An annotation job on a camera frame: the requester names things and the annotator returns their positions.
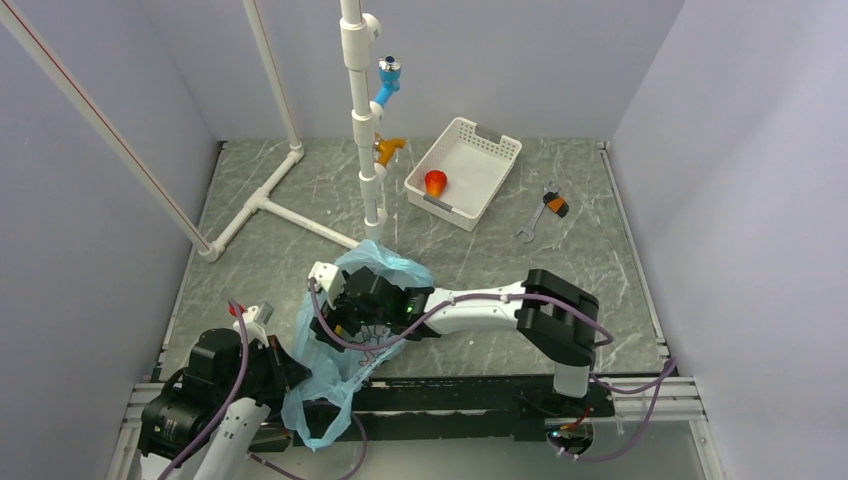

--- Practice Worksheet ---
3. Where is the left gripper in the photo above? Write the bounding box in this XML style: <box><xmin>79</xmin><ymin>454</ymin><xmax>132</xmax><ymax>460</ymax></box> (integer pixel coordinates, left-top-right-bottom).
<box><xmin>216</xmin><ymin>333</ymin><xmax>312</xmax><ymax>405</ymax></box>

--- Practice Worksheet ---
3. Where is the light blue plastic bag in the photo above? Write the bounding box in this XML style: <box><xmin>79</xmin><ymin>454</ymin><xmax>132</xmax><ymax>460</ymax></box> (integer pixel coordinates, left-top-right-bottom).
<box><xmin>281</xmin><ymin>240</ymin><xmax>434</xmax><ymax>451</ymax></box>

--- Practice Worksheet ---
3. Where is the red fake fruit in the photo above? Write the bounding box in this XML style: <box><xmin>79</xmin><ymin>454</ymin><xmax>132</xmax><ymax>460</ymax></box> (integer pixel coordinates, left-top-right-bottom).
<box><xmin>424</xmin><ymin>170</ymin><xmax>448</xmax><ymax>198</ymax></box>

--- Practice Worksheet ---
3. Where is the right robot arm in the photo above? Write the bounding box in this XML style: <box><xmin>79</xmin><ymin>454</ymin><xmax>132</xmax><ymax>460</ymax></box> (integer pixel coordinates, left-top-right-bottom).
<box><xmin>308</xmin><ymin>262</ymin><xmax>612</xmax><ymax>415</ymax></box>

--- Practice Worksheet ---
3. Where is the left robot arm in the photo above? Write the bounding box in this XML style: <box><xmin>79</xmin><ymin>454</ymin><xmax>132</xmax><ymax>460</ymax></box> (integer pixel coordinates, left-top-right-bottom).
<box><xmin>138</xmin><ymin>328</ymin><xmax>312</xmax><ymax>479</ymax></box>

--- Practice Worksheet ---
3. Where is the white plastic basket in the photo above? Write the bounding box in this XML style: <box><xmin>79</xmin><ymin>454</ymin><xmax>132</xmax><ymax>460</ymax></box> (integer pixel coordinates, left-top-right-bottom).
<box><xmin>404</xmin><ymin>117</ymin><xmax>523</xmax><ymax>232</ymax></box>

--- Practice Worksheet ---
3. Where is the orange pipe fitting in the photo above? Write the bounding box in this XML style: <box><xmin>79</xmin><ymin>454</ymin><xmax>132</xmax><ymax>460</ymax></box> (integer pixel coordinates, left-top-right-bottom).
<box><xmin>373</xmin><ymin>133</ymin><xmax>407</xmax><ymax>167</ymax></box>

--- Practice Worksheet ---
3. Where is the silver wrench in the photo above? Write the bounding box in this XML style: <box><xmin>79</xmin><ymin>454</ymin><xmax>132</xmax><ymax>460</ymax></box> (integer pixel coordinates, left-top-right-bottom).
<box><xmin>514</xmin><ymin>181</ymin><xmax>559</xmax><ymax>244</ymax></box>

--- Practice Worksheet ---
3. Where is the orange black small tool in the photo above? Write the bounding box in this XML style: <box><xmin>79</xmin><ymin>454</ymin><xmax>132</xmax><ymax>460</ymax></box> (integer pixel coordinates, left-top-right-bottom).
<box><xmin>543</xmin><ymin>192</ymin><xmax>570</xmax><ymax>218</ymax></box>

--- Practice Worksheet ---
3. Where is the blue pipe fitting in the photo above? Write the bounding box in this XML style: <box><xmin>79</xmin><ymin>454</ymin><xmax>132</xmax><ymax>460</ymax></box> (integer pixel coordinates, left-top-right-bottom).
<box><xmin>374</xmin><ymin>55</ymin><xmax>402</xmax><ymax>108</ymax></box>

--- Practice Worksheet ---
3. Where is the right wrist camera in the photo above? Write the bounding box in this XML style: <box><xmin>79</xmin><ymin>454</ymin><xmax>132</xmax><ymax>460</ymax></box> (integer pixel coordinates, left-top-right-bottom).
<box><xmin>308</xmin><ymin>261</ymin><xmax>345</xmax><ymax>309</ymax></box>

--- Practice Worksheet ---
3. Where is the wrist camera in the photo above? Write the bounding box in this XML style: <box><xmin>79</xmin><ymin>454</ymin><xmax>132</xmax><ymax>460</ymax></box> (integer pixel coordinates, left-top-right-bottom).
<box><xmin>308</xmin><ymin>261</ymin><xmax>345</xmax><ymax>309</ymax></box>
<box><xmin>229</xmin><ymin>302</ymin><xmax>274</xmax><ymax>347</ymax></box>

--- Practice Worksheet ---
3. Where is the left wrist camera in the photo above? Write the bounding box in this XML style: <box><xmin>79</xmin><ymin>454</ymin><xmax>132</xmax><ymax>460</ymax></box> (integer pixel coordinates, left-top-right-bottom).
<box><xmin>229</xmin><ymin>302</ymin><xmax>274</xmax><ymax>347</ymax></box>

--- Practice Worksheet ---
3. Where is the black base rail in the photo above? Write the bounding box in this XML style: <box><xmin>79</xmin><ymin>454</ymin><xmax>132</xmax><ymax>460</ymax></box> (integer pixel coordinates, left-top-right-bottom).
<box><xmin>245</xmin><ymin>374</ymin><xmax>598</xmax><ymax>452</ymax></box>

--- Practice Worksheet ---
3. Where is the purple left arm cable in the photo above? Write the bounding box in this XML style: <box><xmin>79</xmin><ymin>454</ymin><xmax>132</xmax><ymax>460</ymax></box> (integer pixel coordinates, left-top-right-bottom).
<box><xmin>155</xmin><ymin>299</ymin><xmax>252</xmax><ymax>480</ymax></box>

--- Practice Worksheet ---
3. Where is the white PVC pipe frame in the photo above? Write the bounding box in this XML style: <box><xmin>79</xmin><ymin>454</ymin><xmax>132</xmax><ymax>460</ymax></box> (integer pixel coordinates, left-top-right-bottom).
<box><xmin>1</xmin><ymin>1</ymin><xmax>387</xmax><ymax>261</ymax></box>

